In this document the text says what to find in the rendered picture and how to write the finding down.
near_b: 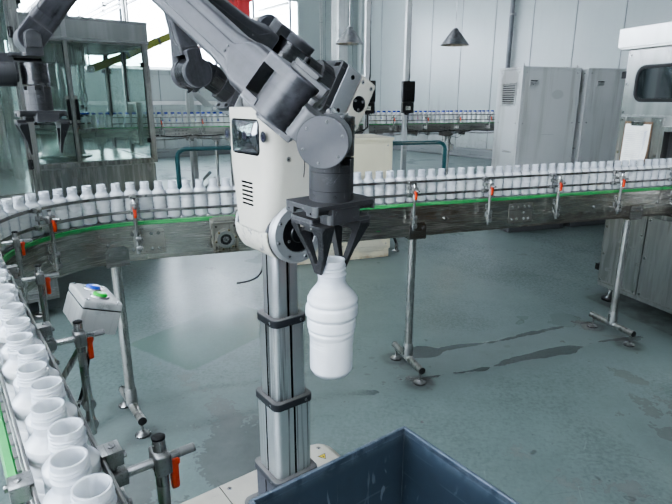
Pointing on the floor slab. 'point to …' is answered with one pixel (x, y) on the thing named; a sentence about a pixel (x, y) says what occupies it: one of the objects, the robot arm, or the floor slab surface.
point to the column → (339, 29)
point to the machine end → (641, 87)
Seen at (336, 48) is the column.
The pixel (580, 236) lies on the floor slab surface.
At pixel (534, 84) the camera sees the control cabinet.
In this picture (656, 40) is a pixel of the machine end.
